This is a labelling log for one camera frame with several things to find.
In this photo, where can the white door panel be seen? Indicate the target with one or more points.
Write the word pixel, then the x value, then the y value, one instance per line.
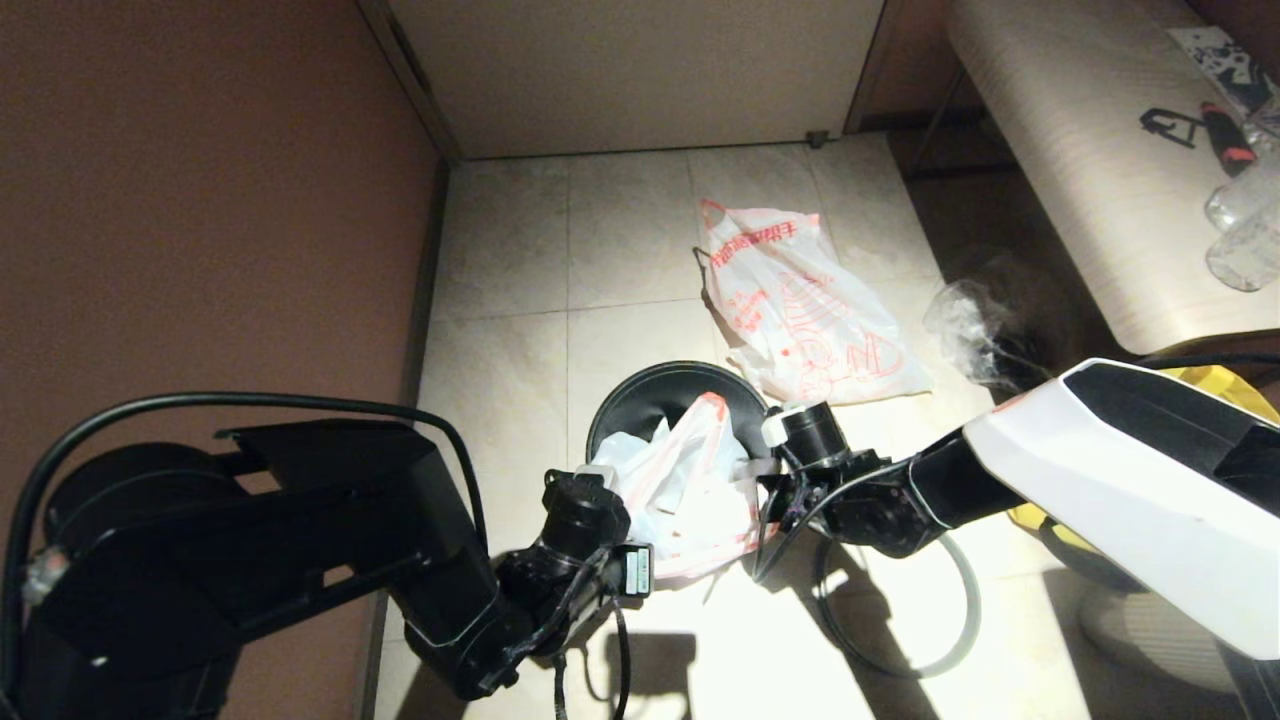
pixel 640 70

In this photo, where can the small metal door stop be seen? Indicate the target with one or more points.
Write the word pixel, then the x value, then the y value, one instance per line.
pixel 817 139

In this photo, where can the blue white printed paper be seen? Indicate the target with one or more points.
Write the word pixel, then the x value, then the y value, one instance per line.
pixel 1225 68

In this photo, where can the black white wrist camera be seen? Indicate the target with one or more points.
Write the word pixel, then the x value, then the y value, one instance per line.
pixel 585 515
pixel 812 435

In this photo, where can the clear plastic bottle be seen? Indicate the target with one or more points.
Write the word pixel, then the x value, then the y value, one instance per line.
pixel 1250 253
pixel 1238 203

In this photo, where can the black round trash bin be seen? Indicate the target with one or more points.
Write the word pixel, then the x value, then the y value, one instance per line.
pixel 650 395

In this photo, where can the white red-printed trash bag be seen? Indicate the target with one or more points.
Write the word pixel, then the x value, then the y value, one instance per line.
pixel 810 310

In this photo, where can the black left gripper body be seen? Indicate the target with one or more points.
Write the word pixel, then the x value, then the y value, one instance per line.
pixel 590 590

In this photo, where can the white plastic bag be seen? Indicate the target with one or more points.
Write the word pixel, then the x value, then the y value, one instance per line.
pixel 680 500

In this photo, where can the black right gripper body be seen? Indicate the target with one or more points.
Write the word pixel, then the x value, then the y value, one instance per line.
pixel 850 495

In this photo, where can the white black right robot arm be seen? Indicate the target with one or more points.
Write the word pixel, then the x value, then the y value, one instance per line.
pixel 1150 500

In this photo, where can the black metal clip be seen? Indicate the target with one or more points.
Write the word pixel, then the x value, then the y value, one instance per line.
pixel 1158 124

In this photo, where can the beige wood-grain table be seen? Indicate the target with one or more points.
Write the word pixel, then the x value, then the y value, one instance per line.
pixel 1080 150

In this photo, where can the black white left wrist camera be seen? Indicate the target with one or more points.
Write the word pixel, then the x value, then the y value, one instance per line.
pixel 585 515

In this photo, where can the beige ribbed stool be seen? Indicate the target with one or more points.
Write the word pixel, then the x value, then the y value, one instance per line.
pixel 1150 640

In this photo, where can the yellow fabric tote bag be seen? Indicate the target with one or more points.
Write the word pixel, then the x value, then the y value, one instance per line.
pixel 1050 525

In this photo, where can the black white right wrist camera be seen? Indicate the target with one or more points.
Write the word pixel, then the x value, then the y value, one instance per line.
pixel 812 435

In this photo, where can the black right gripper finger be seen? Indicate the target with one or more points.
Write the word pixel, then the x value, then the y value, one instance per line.
pixel 770 550

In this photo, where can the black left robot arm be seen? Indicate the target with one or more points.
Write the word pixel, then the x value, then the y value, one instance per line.
pixel 250 560

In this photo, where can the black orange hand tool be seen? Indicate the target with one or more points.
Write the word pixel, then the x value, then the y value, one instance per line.
pixel 1228 140

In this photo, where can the crumpled clear plastic bag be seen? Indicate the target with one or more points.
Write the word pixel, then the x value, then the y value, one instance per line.
pixel 965 320

